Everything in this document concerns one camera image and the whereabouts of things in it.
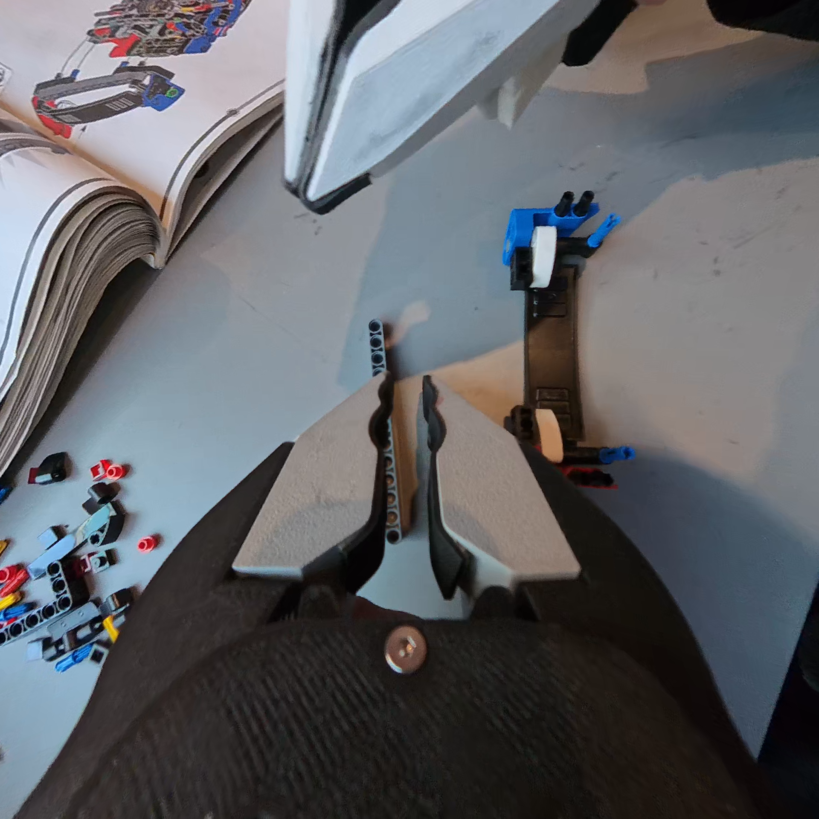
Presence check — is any grey desk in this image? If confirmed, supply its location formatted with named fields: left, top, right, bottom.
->
left=0, top=0, right=819, bottom=819

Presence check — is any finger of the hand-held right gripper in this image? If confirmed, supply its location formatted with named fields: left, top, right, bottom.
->
left=299, top=0, right=605, bottom=215
left=283, top=0, right=349, bottom=196

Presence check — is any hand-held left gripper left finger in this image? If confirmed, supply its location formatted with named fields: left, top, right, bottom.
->
left=230, top=371, right=395, bottom=592

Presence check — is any pile of loose toy bricks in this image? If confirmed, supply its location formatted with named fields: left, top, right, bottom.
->
left=0, top=451, right=161, bottom=673

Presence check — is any long dark toy beam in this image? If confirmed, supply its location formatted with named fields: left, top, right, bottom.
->
left=366, top=319, right=410, bottom=545

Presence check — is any black panel toy brick assembly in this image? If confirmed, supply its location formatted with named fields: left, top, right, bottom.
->
left=502, top=190, right=637, bottom=490

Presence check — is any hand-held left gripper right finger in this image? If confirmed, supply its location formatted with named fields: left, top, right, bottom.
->
left=417, top=374, right=583, bottom=600

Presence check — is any open building instruction booklet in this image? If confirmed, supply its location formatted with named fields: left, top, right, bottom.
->
left=0, top=0, right=285, bottom=474

